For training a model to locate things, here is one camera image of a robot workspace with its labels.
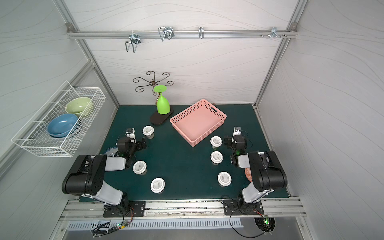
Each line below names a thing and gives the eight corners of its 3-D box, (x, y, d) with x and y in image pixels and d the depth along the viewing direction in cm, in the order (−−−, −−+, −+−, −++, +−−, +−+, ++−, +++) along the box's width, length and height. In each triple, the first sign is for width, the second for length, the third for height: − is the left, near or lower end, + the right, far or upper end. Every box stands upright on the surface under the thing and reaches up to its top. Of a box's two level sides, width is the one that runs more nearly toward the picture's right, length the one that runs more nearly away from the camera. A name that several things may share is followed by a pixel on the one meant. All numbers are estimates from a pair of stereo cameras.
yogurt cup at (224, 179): (217, 189, 82) (219, 185, 76) (216, 176, 86) (217, 171, 80) (230, 189, 82) (232, 185, 76) (228, 176, 86) (230, 171, 80)
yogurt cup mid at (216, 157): (211, 165, 88) (211, 161, 84) (210, 155, 93) (211, 150, 89) (222, 165, 88) (223, 161, 84) (221, 155, 93) (222, 150, 89)
